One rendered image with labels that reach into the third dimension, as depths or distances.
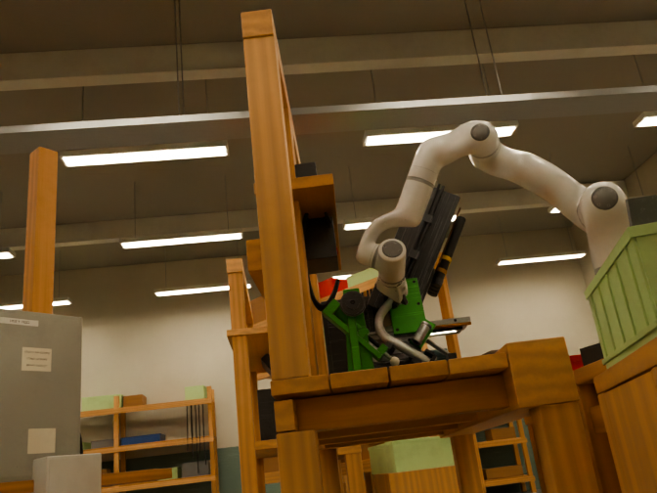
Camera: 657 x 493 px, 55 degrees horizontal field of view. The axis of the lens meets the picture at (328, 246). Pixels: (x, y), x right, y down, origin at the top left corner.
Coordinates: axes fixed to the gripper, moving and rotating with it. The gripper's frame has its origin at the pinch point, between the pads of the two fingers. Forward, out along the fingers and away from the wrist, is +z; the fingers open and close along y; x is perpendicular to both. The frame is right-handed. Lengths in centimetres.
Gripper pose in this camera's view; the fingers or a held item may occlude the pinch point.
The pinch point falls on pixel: (391, 300)
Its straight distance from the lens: 217.3
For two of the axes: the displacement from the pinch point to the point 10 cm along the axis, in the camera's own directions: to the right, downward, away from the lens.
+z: 0.7, 5.6, 8.3
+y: -7.7, -5.0, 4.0
